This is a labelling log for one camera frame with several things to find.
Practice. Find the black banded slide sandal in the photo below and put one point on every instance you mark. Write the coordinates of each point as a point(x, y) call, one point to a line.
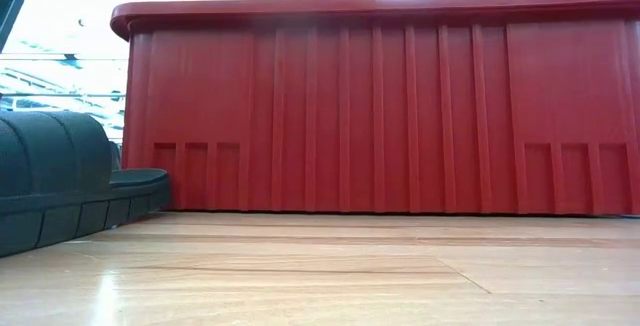
point(50, 166)

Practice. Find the red ribbed plastic bin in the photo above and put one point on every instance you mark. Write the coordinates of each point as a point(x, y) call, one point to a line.
point(400, 116)

